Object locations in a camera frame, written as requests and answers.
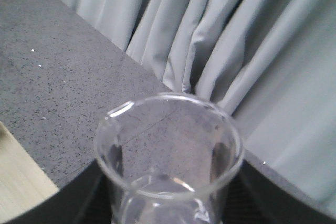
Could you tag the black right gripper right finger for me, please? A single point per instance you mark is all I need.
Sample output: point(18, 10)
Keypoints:
point(258, 194)

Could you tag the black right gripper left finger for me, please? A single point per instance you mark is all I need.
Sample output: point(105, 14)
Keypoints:
point(83, 200)

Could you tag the small glass beaker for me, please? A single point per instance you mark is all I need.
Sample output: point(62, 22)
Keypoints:
point(168, 158)

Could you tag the wooden cutting board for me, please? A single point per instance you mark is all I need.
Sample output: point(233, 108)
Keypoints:
point(24, 185)

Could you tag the grey curtain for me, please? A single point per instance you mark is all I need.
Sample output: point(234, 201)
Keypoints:
point(269, 63)

